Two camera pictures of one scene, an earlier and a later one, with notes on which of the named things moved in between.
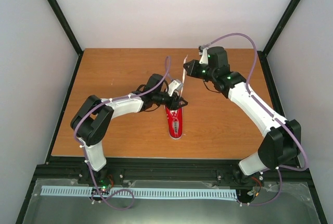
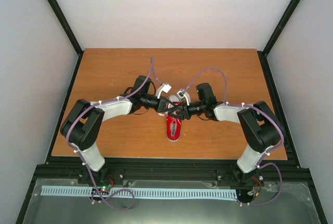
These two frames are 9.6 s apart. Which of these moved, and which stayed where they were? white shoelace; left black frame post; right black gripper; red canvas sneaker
Moved: right black gripper; white shoelace
Stayed: red canvas sneaker; left black frame post
